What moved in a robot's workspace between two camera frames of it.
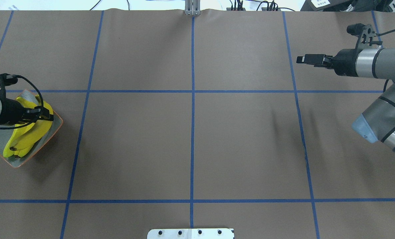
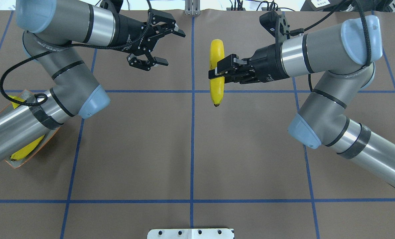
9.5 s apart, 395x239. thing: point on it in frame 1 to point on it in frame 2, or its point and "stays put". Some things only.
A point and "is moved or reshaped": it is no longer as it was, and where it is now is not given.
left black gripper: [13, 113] to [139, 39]
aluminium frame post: [192, 7] stays put
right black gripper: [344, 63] to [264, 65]
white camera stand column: [191, 233] stays put
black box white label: [328, 5] stays put
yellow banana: [16, 135] is moved or reshaped
